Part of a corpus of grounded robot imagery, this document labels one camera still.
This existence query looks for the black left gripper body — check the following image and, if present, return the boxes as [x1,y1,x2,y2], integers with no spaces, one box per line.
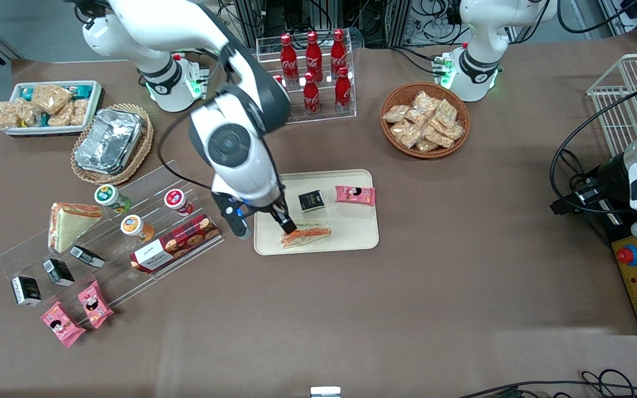
[596,155,631,214]

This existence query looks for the triangle sandwich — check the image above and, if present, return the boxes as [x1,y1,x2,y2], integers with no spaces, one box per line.
[48,202,104,254]
[280,221,332,250]

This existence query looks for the beige plastic serving tray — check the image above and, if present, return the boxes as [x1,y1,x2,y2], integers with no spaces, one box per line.
[254,169,380,256]

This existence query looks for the small black snack box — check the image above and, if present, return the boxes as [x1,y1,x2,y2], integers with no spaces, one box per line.
[43,258,75,287]
[69,245,107,269]
[11,276,43,307]
[298,190,327,214]

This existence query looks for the pink snack packet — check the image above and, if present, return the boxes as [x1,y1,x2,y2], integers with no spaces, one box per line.
[40,301,86,348]
[77,280,115,330]
[335,185,377,207]

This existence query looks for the red lid yogurt cup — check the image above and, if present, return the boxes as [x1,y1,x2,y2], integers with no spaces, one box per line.
[164,188,195,217]

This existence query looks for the red plaid cookie box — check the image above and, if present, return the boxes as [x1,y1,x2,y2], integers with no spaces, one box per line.
[129,214,222,275]

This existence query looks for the clear acrylic bottle rack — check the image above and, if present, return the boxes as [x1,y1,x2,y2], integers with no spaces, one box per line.
[256,34,358,127]

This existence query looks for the clear acrylic stepped shelf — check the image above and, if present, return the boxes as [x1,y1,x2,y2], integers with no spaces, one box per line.
[0,160,226,328]

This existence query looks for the orange lid yogurt cup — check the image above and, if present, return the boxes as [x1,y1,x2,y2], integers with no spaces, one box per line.
[120,214,156,243]

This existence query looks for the oval wicker basket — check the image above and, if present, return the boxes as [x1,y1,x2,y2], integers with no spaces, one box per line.
[70,103,155,186]

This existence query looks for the green lid yogurt cup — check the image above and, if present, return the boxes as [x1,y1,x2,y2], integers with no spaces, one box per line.
[94,184,132,216]

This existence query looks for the round brown wicker basket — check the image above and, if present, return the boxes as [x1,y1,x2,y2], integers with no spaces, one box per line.
[380,82,471,160]

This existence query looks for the stacked aluminium foil containers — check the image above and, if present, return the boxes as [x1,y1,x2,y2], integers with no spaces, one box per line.
[74,108,145,176]

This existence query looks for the white rectangular plastic bin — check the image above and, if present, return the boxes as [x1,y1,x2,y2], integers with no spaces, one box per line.
[2,81,103,138]

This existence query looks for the clear bag of rice puffs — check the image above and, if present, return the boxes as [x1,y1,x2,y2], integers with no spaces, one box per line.
[70,98,90,127]
[31,84,74,116]
[0,101,21,131]
[17,99,41,127]
[48,105,74,128]

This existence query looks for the black equipment rack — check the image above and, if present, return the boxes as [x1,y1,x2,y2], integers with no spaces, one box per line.
[232,0,463,49]

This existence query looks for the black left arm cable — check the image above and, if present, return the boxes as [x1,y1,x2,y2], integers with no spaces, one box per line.
[550,88,637,216]

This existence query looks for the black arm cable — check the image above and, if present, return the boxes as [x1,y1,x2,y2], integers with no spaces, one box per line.
[550,88,637,216]
[156,49,232,195]

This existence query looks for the white wire basket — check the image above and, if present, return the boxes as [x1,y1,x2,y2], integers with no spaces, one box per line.
[586,53,637,159]

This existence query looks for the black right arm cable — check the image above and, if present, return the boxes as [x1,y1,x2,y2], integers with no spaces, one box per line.
[156,49,232,195]

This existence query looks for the black floor cable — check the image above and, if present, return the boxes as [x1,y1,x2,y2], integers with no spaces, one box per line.
[456,369,637,398]

